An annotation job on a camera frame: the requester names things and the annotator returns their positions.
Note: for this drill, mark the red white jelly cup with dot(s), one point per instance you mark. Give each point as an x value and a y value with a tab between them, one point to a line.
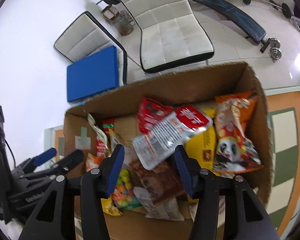
175	129

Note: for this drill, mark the open cardboard milk box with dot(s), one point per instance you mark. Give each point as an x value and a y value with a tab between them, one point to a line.
245	215

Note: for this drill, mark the brown snack packet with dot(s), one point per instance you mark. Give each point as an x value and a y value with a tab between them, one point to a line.
162	182

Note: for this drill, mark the long barbell on floor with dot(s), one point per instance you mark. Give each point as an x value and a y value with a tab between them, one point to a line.
284	7

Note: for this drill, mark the colourful candy ball bag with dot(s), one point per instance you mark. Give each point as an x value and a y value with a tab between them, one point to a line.
123	195

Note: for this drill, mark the red green snack packet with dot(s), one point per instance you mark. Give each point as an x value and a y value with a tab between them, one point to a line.
106	128

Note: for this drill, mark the large yellow black snack bag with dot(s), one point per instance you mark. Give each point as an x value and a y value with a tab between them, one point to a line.
202	148

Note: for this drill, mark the clear plastic snack packet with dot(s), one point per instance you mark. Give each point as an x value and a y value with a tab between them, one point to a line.
97	129

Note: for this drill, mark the white chair with blue cushion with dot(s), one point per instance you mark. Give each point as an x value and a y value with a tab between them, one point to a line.
86	36

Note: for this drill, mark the clear mixed snack bag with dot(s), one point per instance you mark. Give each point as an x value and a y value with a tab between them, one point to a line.
122	144

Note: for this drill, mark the small yellow snack bag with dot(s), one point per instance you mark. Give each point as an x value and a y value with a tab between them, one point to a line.
109	207

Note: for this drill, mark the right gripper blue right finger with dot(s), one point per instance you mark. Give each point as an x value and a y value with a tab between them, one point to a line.
199	183

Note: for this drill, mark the orange panda snack bag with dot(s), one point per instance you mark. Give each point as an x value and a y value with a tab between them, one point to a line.
235	153

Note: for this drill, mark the large water jug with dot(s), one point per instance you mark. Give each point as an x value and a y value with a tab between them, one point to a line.
123	23

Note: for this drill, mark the small red triangular packet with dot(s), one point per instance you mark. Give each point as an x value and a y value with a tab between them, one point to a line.
150	113

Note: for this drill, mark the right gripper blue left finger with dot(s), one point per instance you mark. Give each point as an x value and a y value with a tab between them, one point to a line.
110	172

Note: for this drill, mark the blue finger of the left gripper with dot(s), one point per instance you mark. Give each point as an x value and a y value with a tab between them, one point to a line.
44	157
69	162

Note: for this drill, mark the grey barcode snack packet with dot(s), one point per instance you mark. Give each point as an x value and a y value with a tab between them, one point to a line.
169	210

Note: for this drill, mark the white padded chair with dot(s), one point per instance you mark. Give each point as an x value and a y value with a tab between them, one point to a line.
171	36

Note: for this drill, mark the chrome dumbbell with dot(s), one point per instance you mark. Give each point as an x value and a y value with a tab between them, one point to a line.
275	51

